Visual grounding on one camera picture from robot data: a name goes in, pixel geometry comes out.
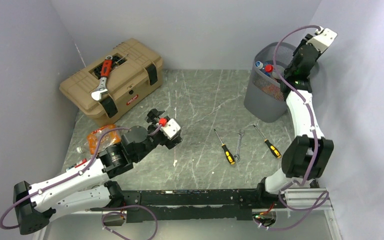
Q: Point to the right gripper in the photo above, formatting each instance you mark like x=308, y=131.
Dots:
x=307, y=37

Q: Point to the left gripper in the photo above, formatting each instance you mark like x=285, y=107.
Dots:
x=153, y=115

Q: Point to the clear bottle red cap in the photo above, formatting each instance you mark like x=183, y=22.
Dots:
x=269, y=70

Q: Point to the large orange label bottle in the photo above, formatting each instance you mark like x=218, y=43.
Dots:
x=273, y=91

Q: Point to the blue label water bottle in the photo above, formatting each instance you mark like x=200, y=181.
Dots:
x=262, y=67

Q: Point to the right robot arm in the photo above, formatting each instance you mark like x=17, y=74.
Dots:
x=308, y=154

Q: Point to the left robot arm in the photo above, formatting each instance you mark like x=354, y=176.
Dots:
x=89, y=183

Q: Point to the grey mesh waste bin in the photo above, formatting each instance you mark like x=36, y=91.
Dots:
x=260, y=104

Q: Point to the crushed orange label bottle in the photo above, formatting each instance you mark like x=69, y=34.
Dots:
x=99, y=140

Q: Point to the tan plastic toolbox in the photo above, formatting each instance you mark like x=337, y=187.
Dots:
x=136, y=72

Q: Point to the red adjustable wrench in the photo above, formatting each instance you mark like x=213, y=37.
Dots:
x=104, y=75

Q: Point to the yellow black screwdriver left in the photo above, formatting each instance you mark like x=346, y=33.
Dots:
x=227, y=153

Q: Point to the yellow black screwdriver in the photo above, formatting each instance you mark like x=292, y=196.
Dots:
x=275, y=152
x=227, y=153

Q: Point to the silver open-end wrench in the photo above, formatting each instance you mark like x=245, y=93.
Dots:
x=236, y=156

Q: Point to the yellow black screwdriver right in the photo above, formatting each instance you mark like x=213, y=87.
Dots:
x=275, y=152

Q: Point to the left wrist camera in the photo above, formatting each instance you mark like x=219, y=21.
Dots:
x=169, y=127

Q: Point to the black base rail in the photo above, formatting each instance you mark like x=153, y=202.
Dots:
x=190, y=204

